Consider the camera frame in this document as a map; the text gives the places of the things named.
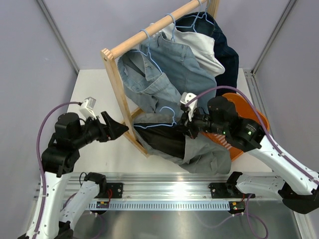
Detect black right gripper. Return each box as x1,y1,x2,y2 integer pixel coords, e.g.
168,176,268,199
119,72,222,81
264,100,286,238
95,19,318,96
174,105,228,139

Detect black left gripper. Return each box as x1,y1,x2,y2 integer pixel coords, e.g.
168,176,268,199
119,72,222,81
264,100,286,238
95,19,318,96
73,111,129,149

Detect blue wire hanger with skirt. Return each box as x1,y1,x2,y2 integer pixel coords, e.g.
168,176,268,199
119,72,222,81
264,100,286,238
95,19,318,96
133,106,177,129

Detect grey pleated skirt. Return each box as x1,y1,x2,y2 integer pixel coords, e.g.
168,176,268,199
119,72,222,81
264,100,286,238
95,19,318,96
134,126,231,175

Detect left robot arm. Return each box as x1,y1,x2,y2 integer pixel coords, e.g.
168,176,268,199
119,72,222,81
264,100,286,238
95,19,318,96
21,112,128,239

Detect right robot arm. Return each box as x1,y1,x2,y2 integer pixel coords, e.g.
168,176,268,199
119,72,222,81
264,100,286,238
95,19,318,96
178,93,319,214

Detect light blue denim skirt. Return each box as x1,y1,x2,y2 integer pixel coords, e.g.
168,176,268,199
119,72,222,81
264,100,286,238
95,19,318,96
134,32,217,113

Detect blue hanger of denim shirt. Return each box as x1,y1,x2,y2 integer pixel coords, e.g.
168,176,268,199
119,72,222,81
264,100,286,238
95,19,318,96
132,29,163,73

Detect blue hanger of white garment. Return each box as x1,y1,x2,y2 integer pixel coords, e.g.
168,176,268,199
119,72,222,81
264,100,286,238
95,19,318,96
166,13,176,42

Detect blue hanger of jeans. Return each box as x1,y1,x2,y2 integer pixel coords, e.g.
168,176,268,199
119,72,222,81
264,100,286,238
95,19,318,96
176,0,214,33

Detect light blue denim shirt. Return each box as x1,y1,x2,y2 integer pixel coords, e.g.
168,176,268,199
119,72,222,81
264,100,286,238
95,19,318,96
117,49,182,117

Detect orange plastic basket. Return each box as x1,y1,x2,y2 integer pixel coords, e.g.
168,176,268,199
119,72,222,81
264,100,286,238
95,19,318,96
201,93,260,161

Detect wooden clothes rack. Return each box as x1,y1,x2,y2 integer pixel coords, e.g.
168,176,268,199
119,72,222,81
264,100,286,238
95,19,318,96
101,0,216,153

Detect white garment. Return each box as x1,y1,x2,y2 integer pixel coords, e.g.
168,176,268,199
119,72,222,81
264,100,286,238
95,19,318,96
150,24,225,77

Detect dark navy jeans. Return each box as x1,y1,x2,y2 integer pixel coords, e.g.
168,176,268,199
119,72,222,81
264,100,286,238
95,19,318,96
175,11,240,98

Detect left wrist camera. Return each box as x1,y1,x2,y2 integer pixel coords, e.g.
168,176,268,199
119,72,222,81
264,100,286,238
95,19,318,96
79,97,99,120

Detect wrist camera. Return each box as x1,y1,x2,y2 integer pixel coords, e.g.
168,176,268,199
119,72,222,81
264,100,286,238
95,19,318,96
79,97,99,120
180,92,197,121

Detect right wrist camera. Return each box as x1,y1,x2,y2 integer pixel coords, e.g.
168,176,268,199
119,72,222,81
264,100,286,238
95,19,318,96
180,92,197,121

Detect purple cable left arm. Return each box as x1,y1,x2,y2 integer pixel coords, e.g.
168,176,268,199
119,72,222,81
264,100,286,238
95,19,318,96
36,101,83,237

